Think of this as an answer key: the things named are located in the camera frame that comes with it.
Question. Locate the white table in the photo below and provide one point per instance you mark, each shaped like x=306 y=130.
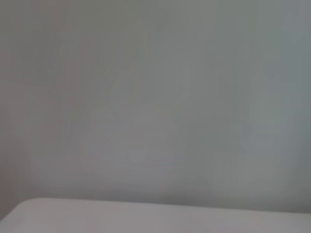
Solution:
x=155 y=218

